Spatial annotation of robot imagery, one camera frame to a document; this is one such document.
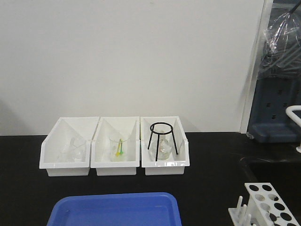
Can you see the white test tube rack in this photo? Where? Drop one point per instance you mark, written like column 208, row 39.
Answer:
column 265, row 207

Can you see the blue plastic tray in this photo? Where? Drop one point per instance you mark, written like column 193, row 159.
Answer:
column 134, row 209

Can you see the glass beaker with droppers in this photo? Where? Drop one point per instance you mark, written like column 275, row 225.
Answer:
column 118, row 147

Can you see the black wire tripod stand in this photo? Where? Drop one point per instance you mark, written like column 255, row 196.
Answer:
column 175, row 148

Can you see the left white storage bin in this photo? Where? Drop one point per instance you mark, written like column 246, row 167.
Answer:
column 61, row 133

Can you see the clear glassware in left bin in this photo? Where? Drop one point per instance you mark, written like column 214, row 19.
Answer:
column 74, row 151

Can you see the glass flask under tripod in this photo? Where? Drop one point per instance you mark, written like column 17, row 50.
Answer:
column 161, row 143

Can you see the clear plastic wrap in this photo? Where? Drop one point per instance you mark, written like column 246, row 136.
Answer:
column 281, row 56

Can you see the right white storage bin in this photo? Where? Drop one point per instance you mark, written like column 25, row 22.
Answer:
column 175, row 164

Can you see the middle white storage bin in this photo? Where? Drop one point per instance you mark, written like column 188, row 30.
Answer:
column 100, row 151

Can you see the white storage bin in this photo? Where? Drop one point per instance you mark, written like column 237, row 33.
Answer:
column 175, row 164
column 61, row 133
column 100, row 151

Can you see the dark blue drying rack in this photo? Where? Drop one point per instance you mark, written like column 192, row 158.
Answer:
column 268, row 121

